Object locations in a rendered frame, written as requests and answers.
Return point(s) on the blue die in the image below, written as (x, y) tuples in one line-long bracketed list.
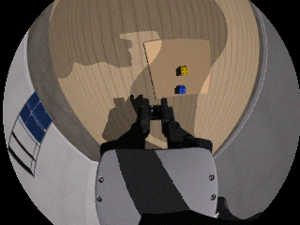
[(181, 89)]

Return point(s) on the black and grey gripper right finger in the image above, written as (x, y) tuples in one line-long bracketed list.
[(178, 137)]

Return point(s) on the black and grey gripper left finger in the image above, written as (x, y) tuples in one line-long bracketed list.
[(135, 137)]

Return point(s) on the yellow die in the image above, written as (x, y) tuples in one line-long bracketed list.
[(183, 70)]

